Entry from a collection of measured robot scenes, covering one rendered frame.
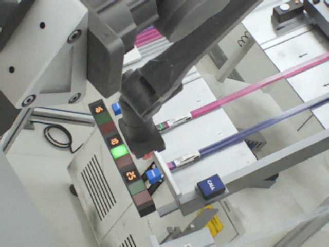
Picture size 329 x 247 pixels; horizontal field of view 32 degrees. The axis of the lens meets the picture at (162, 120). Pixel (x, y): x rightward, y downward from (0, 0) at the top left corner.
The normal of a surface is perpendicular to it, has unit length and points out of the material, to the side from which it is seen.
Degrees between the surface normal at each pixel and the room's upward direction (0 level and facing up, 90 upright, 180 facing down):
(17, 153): 0
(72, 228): 0
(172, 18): 99
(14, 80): 82
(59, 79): 90
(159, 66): 82
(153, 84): 82
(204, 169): 43
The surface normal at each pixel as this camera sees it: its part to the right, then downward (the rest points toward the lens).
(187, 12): -0.29, 0.11
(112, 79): 0.66, 0.70
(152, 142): -0.10, -0.59
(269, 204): 0.54, -0.70
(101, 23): 0.12, -0.45
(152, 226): -0.74, -0.11
